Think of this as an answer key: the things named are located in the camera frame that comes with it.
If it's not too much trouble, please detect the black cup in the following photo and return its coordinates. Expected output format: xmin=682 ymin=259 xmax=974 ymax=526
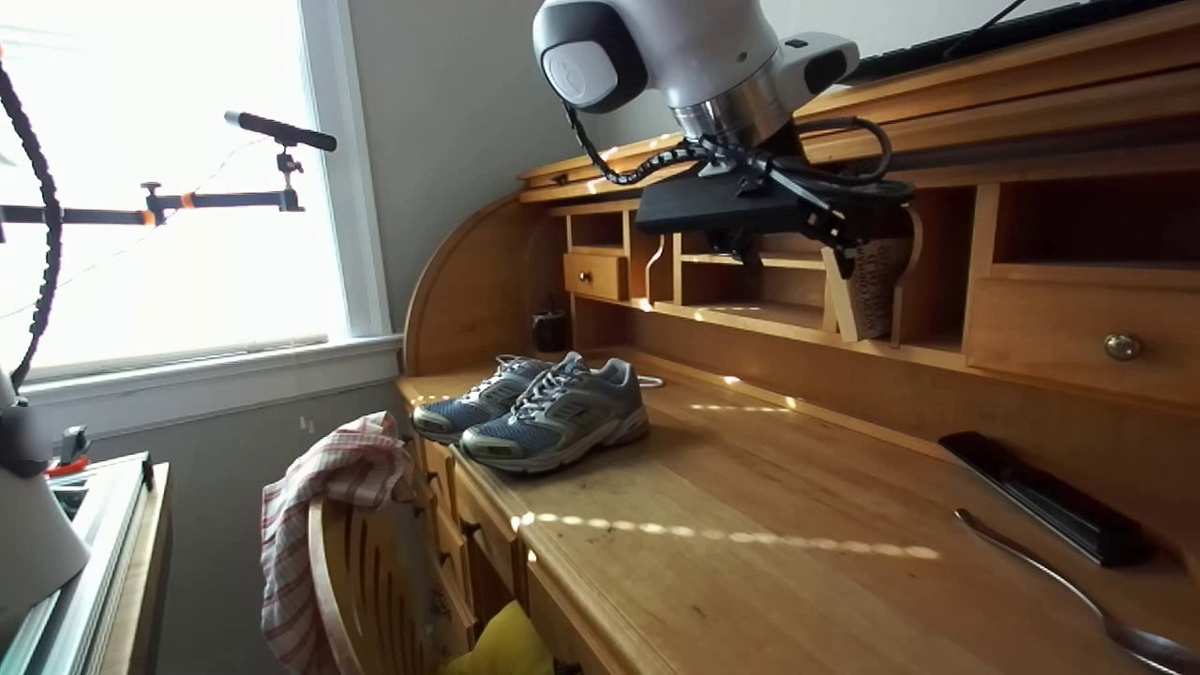
xmin=527 ymin=307 xmax=577 ymax=356

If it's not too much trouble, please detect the black stapler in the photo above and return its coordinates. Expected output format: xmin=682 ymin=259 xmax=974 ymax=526
xmin=937 ymin=426 xmax=1164 ymax=574

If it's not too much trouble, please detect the white window frame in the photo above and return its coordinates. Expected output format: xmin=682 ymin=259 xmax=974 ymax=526
xmin=0 ymin=0 xmax=406 ymax=442

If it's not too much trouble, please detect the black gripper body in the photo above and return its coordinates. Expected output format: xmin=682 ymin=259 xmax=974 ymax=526
xmin=799 ymin=170 xmax=919 ymax=247

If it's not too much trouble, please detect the wooden chair with cloth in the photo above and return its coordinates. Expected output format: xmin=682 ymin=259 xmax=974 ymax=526
xmin=256 ymin=407 xmax=430 ymax=675

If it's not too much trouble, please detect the red black clamp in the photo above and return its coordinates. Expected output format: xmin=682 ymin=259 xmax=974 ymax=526
xmin=44 ymin=424 xmax=95 ymax=484

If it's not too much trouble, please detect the wooden drawer with shiny knob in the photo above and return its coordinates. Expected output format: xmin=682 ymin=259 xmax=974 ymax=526
xmin=962 ymin=272 xmax=1200 ymax=414

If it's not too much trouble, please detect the shiny round drawer knob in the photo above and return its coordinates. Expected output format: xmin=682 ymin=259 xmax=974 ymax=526
xmin=1101 ymin=330 xmax=1149 ymax=369

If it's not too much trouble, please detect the yellow cushion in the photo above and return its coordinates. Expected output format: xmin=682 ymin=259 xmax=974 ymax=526
xmin=442 ymin=596 xmax=557 ymax=675

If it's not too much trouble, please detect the silver metal spoon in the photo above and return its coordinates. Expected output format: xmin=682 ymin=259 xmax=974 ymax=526
xmin=952 ymin=501 xmax=1200 ymax=675

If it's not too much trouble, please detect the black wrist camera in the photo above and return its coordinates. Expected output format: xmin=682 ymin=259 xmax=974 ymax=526
xmin=632 ymin=166 xmax=809 ymax=239

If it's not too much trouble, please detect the black stereo camera bar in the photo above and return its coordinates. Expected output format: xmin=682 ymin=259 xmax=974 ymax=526
xmin=220 ymin=109 xmax=342 ymax=156

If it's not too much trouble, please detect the white robot stand table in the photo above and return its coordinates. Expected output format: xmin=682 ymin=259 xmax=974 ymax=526
xmin=0 ymin=449 xmax=175 ymax=675

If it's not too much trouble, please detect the grey blue running shoe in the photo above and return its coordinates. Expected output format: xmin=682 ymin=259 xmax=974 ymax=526
xmin=452 ymin=347 xmax=651 ymax=480
xmin=410 ymin=354 xmax=557 ymax=447

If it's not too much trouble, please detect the black corrugated cable conduit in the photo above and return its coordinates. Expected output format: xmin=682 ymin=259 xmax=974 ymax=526
xmin=0 ymin=61 xmax=69 ymax=394

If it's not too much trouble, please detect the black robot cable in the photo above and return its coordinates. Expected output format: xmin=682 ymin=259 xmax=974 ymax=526
xmin=562 ymin=104 xmax=899 ymax=192

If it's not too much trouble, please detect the wooden drawer with dark knob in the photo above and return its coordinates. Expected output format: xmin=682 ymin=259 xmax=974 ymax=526
xmin=557 ymin=247 xmax=630 ymax=307

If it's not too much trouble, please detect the wooden roll-top desk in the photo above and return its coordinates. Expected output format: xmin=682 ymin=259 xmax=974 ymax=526
xmin=392 ymin=0 xmax=1200 ymax=675

